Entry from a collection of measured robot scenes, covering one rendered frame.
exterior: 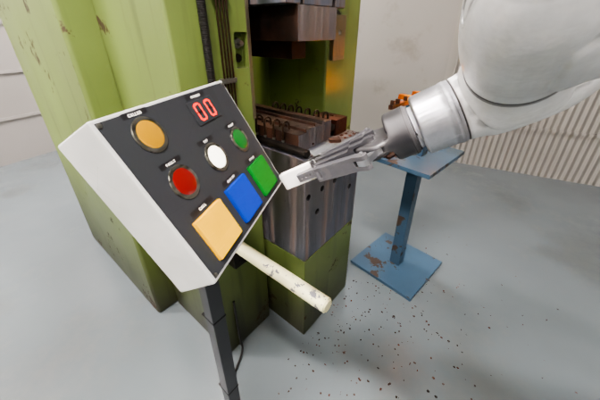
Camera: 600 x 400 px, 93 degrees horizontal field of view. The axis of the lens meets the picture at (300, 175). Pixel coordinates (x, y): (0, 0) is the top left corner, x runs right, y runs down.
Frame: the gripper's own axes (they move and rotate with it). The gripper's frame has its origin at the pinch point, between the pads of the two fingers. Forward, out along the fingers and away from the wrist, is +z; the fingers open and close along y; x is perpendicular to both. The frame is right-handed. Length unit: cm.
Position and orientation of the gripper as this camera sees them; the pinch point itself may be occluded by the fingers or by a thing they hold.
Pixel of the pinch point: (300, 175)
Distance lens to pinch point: 50.3
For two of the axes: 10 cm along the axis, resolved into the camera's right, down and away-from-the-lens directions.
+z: -8.4, 3.5, 4.2
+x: -4.9, -8.3, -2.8
